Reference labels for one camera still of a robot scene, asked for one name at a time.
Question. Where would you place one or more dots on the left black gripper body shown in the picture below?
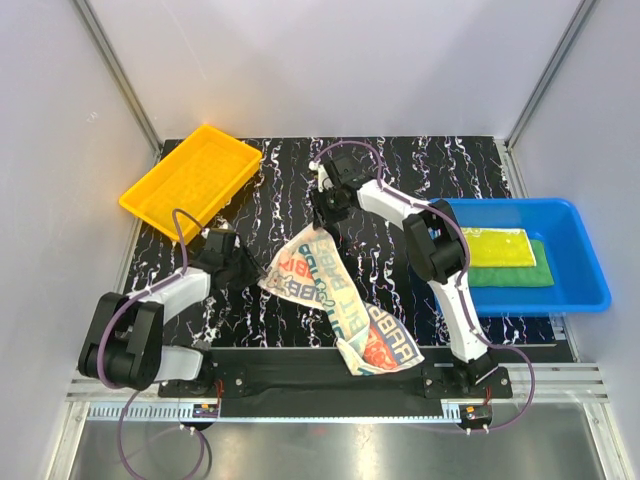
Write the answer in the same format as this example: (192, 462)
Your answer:
(242, 269)

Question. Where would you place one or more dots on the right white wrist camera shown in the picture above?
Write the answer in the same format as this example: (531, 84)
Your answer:
(320, 174)

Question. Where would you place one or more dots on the white red printed towel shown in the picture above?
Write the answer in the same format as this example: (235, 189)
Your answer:
(309, 271)

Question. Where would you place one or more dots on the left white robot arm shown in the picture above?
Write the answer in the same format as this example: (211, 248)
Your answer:
(124, 346)

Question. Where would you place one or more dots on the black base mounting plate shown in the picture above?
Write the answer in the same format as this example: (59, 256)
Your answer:
(304, 384)

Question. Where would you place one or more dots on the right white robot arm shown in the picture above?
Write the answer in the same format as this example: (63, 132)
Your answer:
(435, 247)

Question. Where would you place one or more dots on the yellow plastic tray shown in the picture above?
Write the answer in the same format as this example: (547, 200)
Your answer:
(192, 183)

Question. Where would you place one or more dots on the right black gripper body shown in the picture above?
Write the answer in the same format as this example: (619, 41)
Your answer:
(328, 207)

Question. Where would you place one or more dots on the blue plastic bin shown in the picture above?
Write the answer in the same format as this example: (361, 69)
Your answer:
(579, 284)

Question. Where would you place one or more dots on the green microfibre towel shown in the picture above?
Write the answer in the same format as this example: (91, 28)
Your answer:
(537, 276)

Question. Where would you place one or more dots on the aluminium frame rail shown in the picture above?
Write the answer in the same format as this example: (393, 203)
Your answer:
(544, 384)

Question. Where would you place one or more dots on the yellow patterned towel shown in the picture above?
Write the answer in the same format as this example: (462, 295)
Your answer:
(499, 248)

